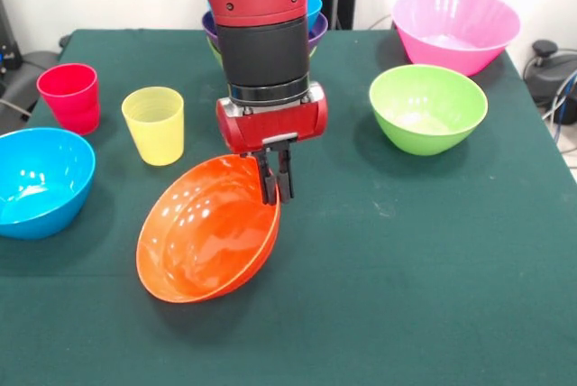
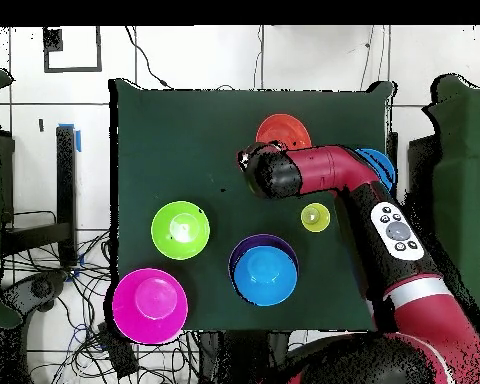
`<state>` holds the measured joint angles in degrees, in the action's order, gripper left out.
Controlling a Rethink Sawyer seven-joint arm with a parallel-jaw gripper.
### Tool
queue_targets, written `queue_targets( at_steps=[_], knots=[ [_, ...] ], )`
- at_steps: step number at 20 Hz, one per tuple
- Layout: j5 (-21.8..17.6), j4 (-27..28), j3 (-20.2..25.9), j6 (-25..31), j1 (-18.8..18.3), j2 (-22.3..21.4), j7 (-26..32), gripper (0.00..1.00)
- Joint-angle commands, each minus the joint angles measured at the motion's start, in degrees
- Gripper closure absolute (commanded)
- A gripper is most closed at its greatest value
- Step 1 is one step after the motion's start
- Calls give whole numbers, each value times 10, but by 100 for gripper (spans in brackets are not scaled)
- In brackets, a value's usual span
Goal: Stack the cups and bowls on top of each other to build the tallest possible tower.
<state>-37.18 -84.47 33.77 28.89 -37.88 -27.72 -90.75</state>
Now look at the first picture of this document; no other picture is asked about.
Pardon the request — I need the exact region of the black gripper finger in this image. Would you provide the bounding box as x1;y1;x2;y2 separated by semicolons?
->
253;149;278;207
276;142;297;205

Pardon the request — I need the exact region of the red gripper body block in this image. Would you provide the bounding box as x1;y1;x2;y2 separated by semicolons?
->
215;80;329;154

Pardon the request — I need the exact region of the orange plastic bowl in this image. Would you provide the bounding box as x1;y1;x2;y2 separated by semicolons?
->
135;153;282;304

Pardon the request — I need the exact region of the green plastic bowl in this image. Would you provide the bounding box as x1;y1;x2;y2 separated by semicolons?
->
206;36;224;67
369;64;490;157

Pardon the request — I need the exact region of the purple plastic bowl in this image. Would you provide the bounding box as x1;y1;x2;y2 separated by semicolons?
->
201;10;329;56

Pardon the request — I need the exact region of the yellow plastic cup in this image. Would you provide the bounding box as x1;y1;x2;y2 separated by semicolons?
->
121;86;185;167

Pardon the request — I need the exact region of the light blue plastic bowl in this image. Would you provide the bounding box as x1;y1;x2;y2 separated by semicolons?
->
206;0;324;32
0;127;97;241

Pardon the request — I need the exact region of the large magenta plastic bowl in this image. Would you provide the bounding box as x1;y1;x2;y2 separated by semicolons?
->
390;0;522;78

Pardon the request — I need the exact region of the red plastic cup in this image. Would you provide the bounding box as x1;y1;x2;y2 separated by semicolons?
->
36;63;101;137

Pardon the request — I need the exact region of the dark green tablecloth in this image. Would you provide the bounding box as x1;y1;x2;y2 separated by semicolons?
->
0;28;577;386

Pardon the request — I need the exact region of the black equipment case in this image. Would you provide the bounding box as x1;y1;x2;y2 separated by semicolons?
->
0;0;23;85

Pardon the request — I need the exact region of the tangle of floor cables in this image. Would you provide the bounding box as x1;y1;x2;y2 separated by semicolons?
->
540;68;577;170

